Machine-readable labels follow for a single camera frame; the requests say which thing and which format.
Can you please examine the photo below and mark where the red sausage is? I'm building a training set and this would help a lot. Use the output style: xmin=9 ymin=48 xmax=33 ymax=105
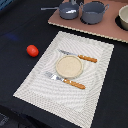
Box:
xmin=27 ymin=45 xmax=39 ymax=57

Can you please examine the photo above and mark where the grey frying pan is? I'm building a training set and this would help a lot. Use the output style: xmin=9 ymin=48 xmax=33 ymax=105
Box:
xmin=40 ymin=1 xmax=80 ymax=20

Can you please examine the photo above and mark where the white fish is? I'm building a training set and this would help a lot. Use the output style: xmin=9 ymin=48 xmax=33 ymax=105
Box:
xmin=66 ymin=9 xmax=77 ymax=14

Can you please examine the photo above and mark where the pink stove board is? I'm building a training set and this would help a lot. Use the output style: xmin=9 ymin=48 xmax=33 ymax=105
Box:
xmin=48 ymin=0 xmax=128 ymax=43

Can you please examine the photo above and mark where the round beige plate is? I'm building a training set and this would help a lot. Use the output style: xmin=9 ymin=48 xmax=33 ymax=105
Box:
xmin=56 ymin=55 xmax=83 ymax=79

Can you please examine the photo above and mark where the woven beige placemat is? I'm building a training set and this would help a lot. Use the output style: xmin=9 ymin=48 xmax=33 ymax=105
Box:
xmin=14 ymin=31 xmax=114 ymax=128

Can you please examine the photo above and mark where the grey cooking pot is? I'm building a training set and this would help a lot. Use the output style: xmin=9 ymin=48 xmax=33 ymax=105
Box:
xmin=80 ymin=1 xmax=109 ymax=24

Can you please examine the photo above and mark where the black burner under bowl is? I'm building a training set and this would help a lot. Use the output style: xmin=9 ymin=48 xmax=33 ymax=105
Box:
xmin=115 ymin=16 xmax=128 ymax=31

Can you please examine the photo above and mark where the beige bowl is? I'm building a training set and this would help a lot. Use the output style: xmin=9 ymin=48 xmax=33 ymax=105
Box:
xmin=119 ymin=5 xmax=128 ymax=30

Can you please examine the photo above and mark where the fork with wooden handle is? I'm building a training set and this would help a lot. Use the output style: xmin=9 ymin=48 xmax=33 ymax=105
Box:
xmin=45 ymin=72 xmax=85 ymax=89

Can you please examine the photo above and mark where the knife with wooden handle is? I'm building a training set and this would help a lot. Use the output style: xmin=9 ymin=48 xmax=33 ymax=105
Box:
xmin=58 ymin=49 xmax=97 ymax=63

